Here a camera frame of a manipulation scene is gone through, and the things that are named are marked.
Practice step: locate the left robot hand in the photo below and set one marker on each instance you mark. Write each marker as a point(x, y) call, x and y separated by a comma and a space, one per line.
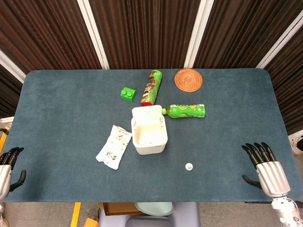
point(4, 172)

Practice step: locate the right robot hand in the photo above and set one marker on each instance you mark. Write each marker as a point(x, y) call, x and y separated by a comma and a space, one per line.
point(272, 175)

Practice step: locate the small white bottle cap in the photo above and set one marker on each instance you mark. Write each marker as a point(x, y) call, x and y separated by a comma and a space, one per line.
point(189, 166)

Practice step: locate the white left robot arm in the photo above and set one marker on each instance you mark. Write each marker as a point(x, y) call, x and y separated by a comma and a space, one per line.
point(2, 211)

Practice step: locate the white square container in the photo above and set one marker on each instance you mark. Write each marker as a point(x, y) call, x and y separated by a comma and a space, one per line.
point(148, 130)

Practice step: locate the white shoe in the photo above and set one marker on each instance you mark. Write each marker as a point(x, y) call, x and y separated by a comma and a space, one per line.
point(297, 143)

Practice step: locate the blue table mat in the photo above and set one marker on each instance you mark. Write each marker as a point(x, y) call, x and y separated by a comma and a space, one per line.
point(71, 142)

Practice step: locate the lavender plastic stool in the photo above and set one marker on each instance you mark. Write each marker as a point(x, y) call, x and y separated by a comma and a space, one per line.
point(187, 214)

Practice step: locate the orange box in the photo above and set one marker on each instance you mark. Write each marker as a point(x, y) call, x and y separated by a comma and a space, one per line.
point(90, 222)

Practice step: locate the green plastic bottle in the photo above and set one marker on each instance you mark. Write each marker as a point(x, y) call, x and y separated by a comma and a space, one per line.
point(185, 111)

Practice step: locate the white snack wrapper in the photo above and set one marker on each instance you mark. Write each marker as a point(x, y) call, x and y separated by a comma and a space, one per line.
point(114, 147)

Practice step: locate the brown cardboard box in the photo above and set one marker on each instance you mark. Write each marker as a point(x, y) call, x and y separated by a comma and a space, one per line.
point(116, 208)

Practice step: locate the pale green plate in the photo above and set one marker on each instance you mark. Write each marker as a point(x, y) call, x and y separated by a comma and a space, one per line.
point(155, 208)

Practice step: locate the round woven rattan coaster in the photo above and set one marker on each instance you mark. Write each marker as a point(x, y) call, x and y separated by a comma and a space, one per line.
point(188, 79)

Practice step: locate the green toy brick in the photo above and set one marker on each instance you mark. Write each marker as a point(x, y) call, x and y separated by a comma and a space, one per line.
point(128, 93)

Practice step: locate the green red chips tube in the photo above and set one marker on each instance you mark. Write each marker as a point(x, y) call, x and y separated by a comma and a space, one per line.
point(151, 88)

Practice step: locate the dark folding screen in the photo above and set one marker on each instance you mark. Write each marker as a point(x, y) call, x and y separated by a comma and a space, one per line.
point(146, 33)

